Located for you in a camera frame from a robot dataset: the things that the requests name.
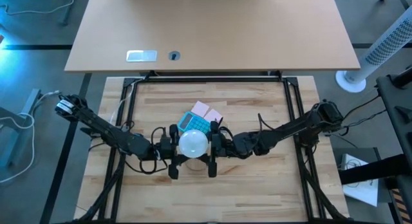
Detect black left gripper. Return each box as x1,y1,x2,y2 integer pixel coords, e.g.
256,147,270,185
150,123,188,180

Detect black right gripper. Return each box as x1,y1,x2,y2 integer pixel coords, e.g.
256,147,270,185
198,120,247,179

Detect white lightbulb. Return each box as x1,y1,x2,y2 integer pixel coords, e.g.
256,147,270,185
178,128,210,159

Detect pink sticky note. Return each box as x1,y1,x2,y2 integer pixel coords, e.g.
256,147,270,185
191,100,211,119
203,108,224,124

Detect teal calculator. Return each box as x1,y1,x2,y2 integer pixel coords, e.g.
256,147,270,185
176,111,212,135

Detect light wooden desk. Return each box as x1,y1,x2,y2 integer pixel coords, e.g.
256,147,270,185
64,0,361,73

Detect grey metal desk leg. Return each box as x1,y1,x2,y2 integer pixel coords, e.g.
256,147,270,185
0,88,43,169

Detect white paper sheet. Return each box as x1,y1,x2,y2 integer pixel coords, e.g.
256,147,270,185
341,153,380,208

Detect black equipment stand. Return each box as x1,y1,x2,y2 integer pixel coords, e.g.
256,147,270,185
337,65,412,224

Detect yellow black hazard tape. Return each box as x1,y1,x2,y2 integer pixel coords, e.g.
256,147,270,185
390,187,406,216

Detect white tower fan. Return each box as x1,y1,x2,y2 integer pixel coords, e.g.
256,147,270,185
335,6,412,94

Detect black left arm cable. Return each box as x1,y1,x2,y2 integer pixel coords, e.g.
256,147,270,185
123,125,170,176

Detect black aluminium table frame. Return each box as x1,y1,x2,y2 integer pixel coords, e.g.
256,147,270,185
75,72,350,224

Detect thin white table cable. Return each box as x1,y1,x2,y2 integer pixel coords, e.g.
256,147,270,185
110,79,138,122

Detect silver desk cable plate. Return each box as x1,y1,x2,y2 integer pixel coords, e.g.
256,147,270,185
126,50,158,63

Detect white floor cable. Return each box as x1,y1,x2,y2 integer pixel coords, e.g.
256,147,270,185
0,0,76,17
0,89,62,184

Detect black right base cable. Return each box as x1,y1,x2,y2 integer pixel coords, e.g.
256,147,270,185
328,94,388,137

